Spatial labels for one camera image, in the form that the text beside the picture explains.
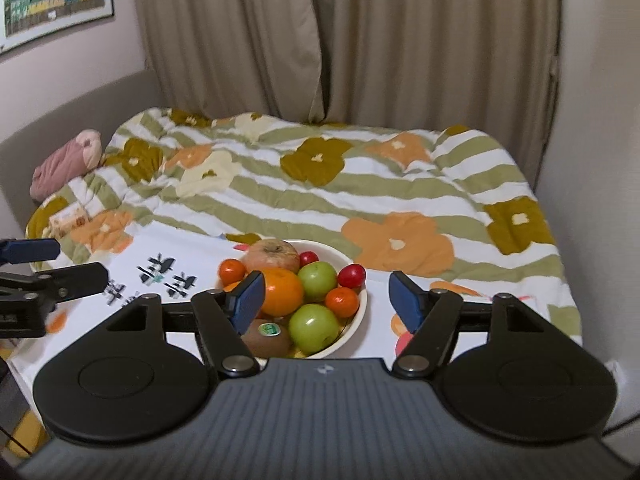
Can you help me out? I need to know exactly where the green jujube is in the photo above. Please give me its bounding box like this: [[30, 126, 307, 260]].
[[298, 261, 339, 303], [288, 303, 341, 352]]

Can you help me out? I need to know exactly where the pink plush pillow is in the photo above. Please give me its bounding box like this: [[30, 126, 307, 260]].
[[29, 129, 103, 202]]

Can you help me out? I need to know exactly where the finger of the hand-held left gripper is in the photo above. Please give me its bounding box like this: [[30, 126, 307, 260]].
[[0, 261, 110, 339], [0, 238, 62, 264]]

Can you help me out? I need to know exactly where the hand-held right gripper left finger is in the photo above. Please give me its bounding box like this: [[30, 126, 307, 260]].
[[102, 270, 267, 378]]

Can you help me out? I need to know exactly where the orange patterned box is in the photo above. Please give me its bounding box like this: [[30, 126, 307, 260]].
[[50, 205, 91, 238]]

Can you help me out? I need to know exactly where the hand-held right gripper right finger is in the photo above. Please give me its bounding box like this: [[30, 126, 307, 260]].
[[389, 270, 551, 380]]

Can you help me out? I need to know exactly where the orange red tomato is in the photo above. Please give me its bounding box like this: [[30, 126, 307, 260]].
[[325, 286, 361, 318], [218, 258, 247, 286]]

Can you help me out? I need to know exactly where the grey bed headboard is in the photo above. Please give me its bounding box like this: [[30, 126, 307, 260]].
[[0, 67, 161, 233]]

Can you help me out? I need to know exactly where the beige curtain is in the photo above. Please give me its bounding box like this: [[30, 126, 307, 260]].
[[131, 0, 561, 191]]

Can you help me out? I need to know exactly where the floral striped blanket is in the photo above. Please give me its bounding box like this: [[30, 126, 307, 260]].
[[25, 107, 583, 346]]

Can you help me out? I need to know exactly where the large orange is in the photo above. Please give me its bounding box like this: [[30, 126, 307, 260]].
[[260, 267, 305, 317]]

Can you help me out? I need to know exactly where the brown kiwi with sticker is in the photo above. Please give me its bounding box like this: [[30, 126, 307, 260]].
[[241, 319, 292, 358]]

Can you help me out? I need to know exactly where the white duck print plate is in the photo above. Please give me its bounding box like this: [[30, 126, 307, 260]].
[[215, 239, 368, 360]]

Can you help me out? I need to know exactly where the pale red apple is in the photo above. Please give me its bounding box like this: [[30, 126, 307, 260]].
[[241, 238, 301, 275]]

